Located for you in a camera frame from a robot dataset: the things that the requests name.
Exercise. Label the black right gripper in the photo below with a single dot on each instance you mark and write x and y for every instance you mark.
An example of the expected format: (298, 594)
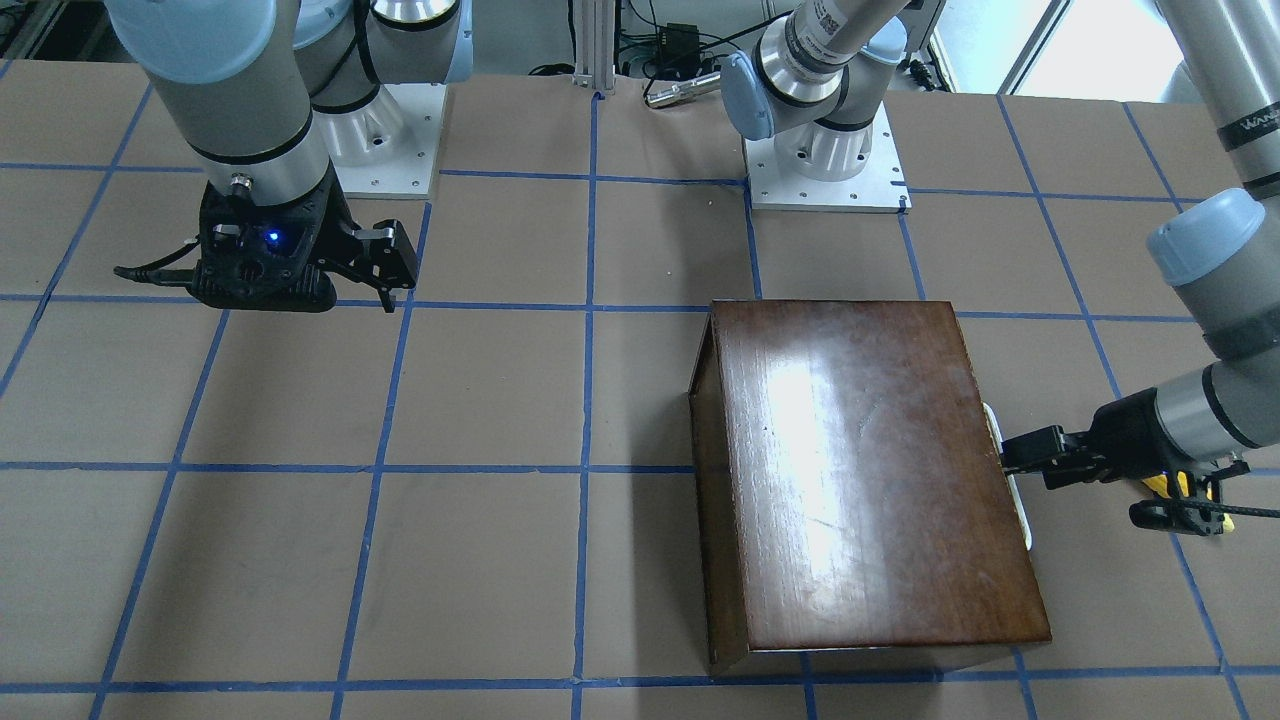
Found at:
(336, 228)

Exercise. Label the aluminium frame post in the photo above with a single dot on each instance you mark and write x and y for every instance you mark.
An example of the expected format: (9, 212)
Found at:
(594, 39)

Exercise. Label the dark wooden drawer cabinet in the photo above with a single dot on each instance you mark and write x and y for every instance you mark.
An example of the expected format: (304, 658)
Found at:
(851, 503)

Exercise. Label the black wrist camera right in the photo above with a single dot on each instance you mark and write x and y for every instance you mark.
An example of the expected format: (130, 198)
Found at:
(247, 257)

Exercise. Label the black power adapter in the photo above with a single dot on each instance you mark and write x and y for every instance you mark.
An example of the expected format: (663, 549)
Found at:
(677, 43)

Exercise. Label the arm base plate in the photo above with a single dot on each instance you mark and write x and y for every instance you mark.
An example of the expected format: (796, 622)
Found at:
(815, 168)
(388, 149)

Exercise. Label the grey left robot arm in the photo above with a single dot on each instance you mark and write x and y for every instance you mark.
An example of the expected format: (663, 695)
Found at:
(1220, 257)

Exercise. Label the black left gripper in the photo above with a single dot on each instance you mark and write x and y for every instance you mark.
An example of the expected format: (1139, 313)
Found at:
(1124, 432)

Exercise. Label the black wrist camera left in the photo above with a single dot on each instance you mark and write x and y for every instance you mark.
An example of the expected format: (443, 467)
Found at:
(1204, 515)

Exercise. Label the yellow corn cob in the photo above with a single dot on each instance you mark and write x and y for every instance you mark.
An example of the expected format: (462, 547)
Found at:
(1177, 484)

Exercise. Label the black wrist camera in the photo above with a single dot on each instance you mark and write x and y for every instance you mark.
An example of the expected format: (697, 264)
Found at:
(1204, 515)
(247, 257)

